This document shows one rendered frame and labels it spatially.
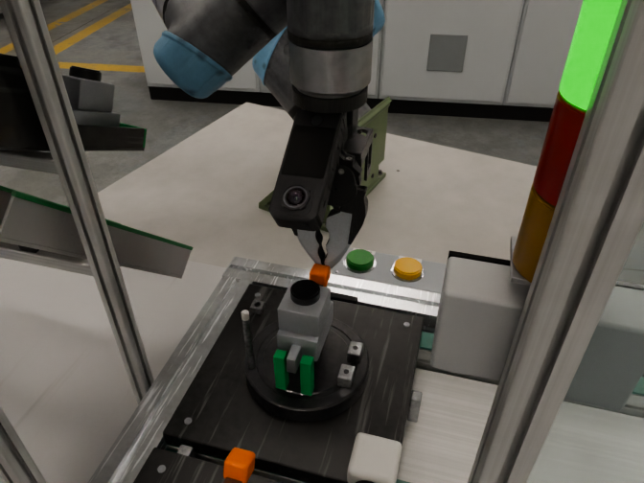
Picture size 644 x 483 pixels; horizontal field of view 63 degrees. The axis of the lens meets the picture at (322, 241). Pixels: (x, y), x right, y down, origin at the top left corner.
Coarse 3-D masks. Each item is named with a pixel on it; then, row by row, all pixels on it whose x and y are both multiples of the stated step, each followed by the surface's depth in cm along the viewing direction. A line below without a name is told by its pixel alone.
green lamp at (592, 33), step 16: (592, 0) 21; (608, 0) 21; (592, 16) 21; (608, 16) 21; (576, 32) 23; (592, 32) 22; (608, 32) 21; (576, 48) 23; (592, 48) 22; (576, 64) 23; (592, 64) 22; (576, 80) 23; (592, 80) 22; (576, 96) 23
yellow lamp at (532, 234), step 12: (528, 204) 28; (540, 204) 27; (528, 216) 28; (540, 216) 27; (552, 216) 26; (528, 228) 28; (540, 228) 27; (528, 240) 28; (540, 240) 27; (516, 252) 30; (528, 252) 28; (540, 252) 28; (516, 264) 30; (528, 264) 29; (528, 276) 29
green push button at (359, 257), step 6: (354, 252) 78; (360, 252) 78; (366, 252) 78; (348, 258) 77; (354, 258) 77; (360, 258) 77; (366, 258) 77; (372, 258) 77; (348, 264) 76; (354, 264) 76; (360, 264) 75; (366, 264) 76; (372, 264) 76; (360, 270) 76
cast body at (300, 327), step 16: (288, 288) 55; (304, 288) 53; (320, 288) 55; (288, 304) 53; (304, 304) 52; (320, 304) 53; (288, 320) 53; (304, 320) 52; (320, 320) 52; (288, 336) 53; (304, 336) 53; (320, 336) 54; (288, 352) 55; (304, 352) 54; (320, 352) 55; (288, 368) 53
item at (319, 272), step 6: (318, 264) 59; (312, 270) 58; (318, 270) 58; (324, 270) 58; (330, 270) 59; (312, 276) 58; (318, 276) 58; (324, 276) 58; (318, 282) 58; (324, 282) 58
